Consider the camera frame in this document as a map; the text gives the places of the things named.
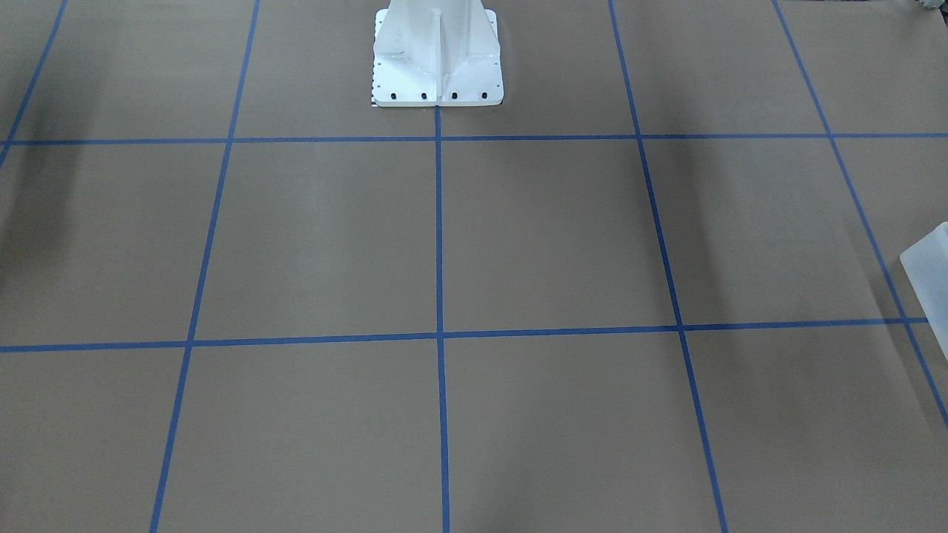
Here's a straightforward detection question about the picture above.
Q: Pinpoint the white pedestal column base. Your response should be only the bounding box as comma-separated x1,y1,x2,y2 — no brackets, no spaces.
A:
370,1,504,107

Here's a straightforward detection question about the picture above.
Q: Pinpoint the clear plastic storage box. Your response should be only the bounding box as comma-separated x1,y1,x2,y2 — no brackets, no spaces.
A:
900,222,947,355

